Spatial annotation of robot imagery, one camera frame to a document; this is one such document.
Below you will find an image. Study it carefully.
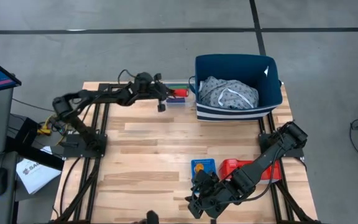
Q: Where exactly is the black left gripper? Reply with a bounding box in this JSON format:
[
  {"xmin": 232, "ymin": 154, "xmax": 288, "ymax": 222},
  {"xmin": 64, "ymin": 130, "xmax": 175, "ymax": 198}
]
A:
[{"xmin": 132, "ymin": 72, "xmax": 177, "ymax": 113}]

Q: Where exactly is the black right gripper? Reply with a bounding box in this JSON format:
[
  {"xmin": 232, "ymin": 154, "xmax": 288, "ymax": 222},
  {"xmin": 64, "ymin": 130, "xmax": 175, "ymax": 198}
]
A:
[{"xmin": 185, "ymin": 170, "xmax": 241, "ymax": 220}]

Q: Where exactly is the red bandage roll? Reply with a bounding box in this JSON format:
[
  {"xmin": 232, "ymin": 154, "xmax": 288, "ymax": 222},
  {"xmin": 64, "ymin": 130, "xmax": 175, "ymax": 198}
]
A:
[{"xmin": 173, "ymin": 88, "xmax": 190, "ymax": 98}]

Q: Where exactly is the grey patterned cloth gown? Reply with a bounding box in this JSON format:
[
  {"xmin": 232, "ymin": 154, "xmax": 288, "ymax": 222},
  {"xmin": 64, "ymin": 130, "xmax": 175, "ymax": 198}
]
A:
[{"xmin": 198, "ymin": 76, "xmax": 260, "ymax": 110}]

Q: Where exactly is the clear plastic container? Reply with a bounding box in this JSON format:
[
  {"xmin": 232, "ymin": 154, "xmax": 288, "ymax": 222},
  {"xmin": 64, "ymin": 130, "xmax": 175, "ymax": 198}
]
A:
[{"xmin": 163, "ymin": 81, "xmax": 196, "ymax": 108}]

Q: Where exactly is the red plastic case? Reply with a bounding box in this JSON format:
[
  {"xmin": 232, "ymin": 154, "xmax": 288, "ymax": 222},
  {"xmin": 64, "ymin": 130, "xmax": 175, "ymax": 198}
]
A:
[{"xmin": 218, "ymin": 158, "xmax": 282, "ymax": 185}]

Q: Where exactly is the blue plastic slotted basket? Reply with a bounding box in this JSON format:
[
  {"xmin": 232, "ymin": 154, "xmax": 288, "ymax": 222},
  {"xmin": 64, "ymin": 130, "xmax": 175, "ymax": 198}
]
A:
[{"xmin": 190, "ymin": 157, "xmax": 217, "ymax": 195}]

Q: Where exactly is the navy white striped fabric bin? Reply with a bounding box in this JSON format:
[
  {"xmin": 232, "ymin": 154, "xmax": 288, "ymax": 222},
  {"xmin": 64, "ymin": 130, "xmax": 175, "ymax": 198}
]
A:
[{"xmin": 190, "ymin": 54, "xmax": 284, "ymax": 123}]

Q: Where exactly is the white printed paper booklet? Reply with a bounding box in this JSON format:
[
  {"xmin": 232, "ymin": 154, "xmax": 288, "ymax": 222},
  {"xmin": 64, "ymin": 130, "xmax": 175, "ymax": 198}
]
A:
[{"xmin": 16, "ymin": 146, "xmax": 62, "ymax": 195}]

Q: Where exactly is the black table-level camera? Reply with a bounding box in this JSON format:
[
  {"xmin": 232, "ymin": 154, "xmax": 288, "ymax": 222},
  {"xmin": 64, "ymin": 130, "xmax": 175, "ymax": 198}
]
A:
[{"xmin": 146, "ymin": 210, "xmax": 160, "ymax": 224}]

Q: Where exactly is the black metal table frame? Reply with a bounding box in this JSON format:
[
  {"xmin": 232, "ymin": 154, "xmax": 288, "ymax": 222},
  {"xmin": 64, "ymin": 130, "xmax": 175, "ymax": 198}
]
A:
[{"xmin": 50, "ymin": 82, "xmax": 323, "ymax": 224}]

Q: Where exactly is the yellow cable bundle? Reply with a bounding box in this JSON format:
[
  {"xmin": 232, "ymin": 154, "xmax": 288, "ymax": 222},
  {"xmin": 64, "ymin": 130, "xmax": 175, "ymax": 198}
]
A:
[{"xmin": 37, "ymin": 114, "xmax": 68, "ymax": 138}]

